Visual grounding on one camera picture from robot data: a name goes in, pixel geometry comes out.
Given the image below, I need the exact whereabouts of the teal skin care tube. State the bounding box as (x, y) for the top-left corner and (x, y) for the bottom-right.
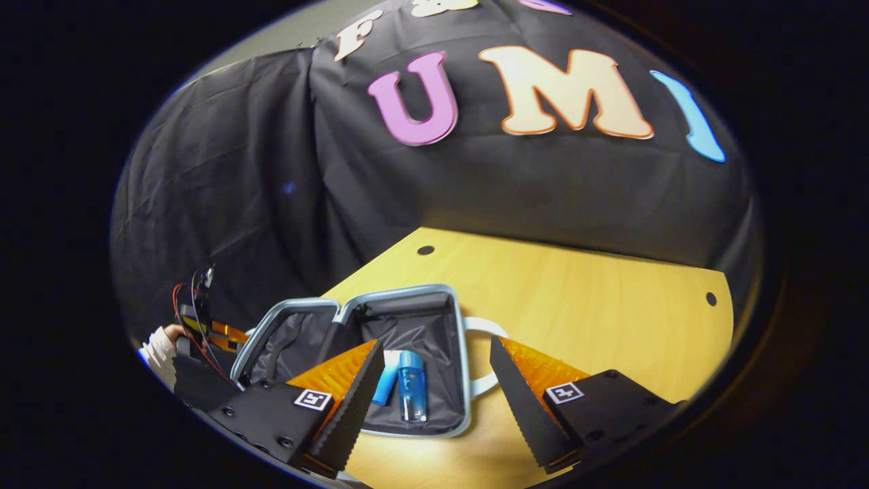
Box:
(371, 349), (403, 407)

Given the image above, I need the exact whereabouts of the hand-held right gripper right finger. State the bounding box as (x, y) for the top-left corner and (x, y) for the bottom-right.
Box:
(489, 336), (684, 475)

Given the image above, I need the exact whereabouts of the red cable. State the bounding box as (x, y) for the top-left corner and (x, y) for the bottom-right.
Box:
(171, 281), (236, 385)

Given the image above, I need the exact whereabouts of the blue green skin care bottle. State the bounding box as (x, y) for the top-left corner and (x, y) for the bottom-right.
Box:
(397, 350), (429, 424)

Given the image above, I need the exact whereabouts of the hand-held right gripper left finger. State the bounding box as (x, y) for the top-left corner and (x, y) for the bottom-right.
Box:
(206, 339), (386, 479)

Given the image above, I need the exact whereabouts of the small white suitcase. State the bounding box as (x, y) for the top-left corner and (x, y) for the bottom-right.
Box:
(230, 283), (508, 439)

